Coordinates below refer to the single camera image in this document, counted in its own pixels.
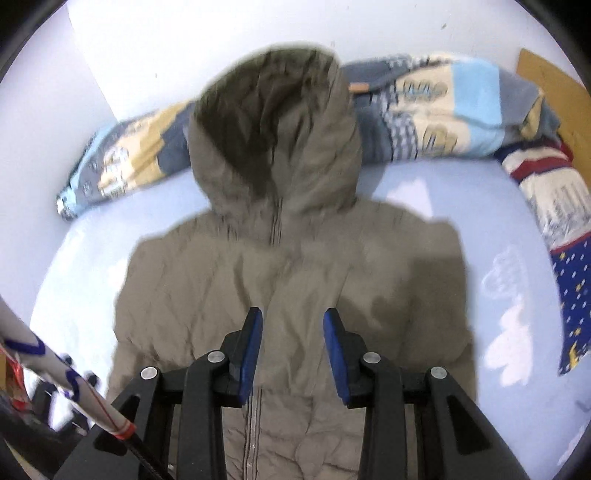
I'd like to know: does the olive quilted hooded jacket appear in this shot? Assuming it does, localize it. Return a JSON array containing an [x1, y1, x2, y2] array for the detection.
[[108, 44, 476, 480]]

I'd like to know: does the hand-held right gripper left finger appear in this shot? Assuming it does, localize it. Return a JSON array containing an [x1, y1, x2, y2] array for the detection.
[[53, 307, 264, 480]]

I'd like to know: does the white rod with blue marks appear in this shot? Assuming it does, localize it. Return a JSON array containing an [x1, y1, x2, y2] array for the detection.
[[0, 295, 171, 480]]

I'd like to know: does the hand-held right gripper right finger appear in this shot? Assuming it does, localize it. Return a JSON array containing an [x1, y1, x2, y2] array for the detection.
[[323, 308, 532, 480]]

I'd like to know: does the navy star print pillow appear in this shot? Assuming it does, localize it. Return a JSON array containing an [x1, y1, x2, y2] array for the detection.
[[494, 141, 591, 377]]

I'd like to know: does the wooden headboard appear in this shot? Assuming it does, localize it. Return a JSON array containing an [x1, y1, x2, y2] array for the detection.
[[516, 48, 591, 160]]

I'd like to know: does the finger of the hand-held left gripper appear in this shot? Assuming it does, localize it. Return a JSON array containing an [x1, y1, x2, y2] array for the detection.
[[28, 353, 100, 435]]

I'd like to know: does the patchwork print fleece blanket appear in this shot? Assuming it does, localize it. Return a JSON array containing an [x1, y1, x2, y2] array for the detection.
[[55, 53, 561, 222]]

